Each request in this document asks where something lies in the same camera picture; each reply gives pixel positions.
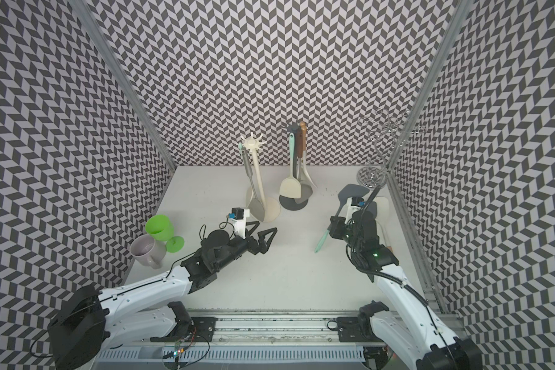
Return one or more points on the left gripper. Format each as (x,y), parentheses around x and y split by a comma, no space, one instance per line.
(263,246)

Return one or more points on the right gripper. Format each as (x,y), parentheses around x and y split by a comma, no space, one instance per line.
(338,223)

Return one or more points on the cream spatula wooden handle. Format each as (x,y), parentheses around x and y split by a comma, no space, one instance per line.
(383,215)

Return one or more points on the grey turner mint handle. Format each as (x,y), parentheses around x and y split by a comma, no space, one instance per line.
(349,190)

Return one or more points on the cream turner mint handle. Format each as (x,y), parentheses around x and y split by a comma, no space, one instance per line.
(290,186)

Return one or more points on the grey spatula mint handle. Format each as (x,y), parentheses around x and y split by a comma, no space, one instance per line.
(372,208)

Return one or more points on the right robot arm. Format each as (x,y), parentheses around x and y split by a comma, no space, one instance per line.
(422,340)

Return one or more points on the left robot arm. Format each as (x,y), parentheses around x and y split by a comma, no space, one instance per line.
(94,320)

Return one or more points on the cream utensil rack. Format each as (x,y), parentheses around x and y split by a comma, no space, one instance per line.
(253,143)

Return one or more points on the dark grey utensil rack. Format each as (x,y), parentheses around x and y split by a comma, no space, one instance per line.
(295,204)

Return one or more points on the cream slotted turner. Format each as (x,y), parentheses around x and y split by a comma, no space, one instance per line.
(255,206)

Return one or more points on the green plastic goblet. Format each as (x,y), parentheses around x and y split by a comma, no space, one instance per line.
(162,229)

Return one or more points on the grey ceramic mug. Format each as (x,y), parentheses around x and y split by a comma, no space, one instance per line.
(148,251)

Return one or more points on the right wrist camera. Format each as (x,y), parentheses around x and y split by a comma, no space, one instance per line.
(353,204)

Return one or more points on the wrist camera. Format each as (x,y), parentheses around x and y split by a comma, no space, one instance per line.
(353,204)
(238,220)

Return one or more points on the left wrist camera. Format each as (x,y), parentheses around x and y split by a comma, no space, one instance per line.
(238,220)

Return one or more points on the cream spoon brown handle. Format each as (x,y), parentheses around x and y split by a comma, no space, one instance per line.
(304,130)

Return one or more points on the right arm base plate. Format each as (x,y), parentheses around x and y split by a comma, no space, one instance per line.
(355,330)

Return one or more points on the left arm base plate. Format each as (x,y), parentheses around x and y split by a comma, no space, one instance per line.
(198,329)

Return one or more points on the aluminium front rail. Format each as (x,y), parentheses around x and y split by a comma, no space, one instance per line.
(258,339)

